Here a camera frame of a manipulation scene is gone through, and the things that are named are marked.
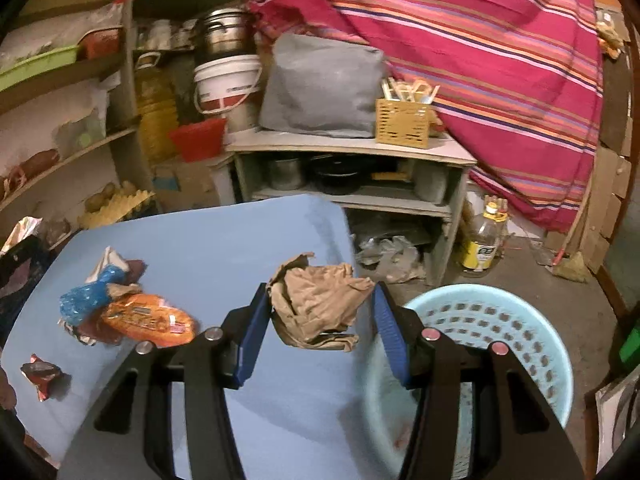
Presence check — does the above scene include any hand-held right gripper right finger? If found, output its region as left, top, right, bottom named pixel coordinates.
left=372, top=281, right=586, bottom=480

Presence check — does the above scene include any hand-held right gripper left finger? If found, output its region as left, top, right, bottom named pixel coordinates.
left=57, top=282, right=273, bottom=480

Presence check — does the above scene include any brown paper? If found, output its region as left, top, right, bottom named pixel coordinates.
left=267, top=253, right=376, bottom=352

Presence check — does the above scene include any orange snack wrapper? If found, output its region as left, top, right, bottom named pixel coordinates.
left=100, top=292, right=198, bottom=348

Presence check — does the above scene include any light blue perforated plastic basket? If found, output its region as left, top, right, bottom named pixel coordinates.
left=362, top=284, right=574, bottom=471

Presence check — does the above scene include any dark maroon wrapper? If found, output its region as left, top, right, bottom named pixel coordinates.
left=122, top=259, right=147, bottom=286

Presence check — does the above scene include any white paper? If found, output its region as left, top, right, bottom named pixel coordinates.
left=85, top=246, right=131, bottom=283

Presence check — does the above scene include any blue plastic wrapper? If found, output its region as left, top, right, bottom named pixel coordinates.
left=59, top=266, right=126, bottom=326

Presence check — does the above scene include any small red wrapper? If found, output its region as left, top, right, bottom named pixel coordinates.
left=20, top=353, right=66, bottom=402

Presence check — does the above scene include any clear crumpled plastic bag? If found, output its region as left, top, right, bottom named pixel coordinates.
left=356, top=236, right=426, bottom=283

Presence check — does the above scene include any clear oil bottle yellow label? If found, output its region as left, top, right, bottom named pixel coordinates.
left=459, top=201, right=507, bottom=278

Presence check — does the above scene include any cardboard box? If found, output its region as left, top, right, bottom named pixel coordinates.
left=150, top=157, right=236, bottom=208

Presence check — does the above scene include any metal cup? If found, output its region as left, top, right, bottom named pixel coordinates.
left=265, top=156, right=307, bottom=191

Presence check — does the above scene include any black pan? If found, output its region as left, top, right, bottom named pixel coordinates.
left=307, top=155, right=371, bottom=195

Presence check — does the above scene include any yellow egg tray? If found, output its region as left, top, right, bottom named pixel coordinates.
left=77, top=190, right=157, bottom=231

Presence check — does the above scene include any straw broom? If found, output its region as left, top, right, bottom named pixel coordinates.
left=550, top=250, right=591, bottom=283

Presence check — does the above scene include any grey wooden shelf unit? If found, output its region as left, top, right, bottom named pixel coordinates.
left=225, top=130, right=478, bottom=281

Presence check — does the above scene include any red plastic basket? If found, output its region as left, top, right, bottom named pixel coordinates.
left=167, top=119, right=227, bottom=162

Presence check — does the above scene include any large brown potato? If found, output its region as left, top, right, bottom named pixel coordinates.
left=84, top=185, right=118, bottom=212

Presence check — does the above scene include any yellow cutlery basket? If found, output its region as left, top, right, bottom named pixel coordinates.
left=375, top=77, right=441, bottom=150

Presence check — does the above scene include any yellow oil jug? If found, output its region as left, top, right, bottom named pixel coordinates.
left=134, top=52, right=177, bottom=163

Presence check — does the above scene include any white plastic bucket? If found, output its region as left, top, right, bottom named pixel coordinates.
left=192, top=54, right=263, bottom=116

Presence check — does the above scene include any grey fabric bag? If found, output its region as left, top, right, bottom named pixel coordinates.
left=258, top=34, right=388, bottom=140

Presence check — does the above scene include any pink striped blanket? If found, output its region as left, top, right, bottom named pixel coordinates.
left=237, top=0, right=606, bottom=233

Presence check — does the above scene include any metal cooking pot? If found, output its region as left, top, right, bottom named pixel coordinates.
left=192, top=6, right=257, bottom=58

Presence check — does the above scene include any green plastic tray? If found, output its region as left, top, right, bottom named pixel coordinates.
left=0, top=45, right=83, bottom=92

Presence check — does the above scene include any wooden wall shelf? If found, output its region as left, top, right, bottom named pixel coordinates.
left=0, top=0, right=138, bottom=241

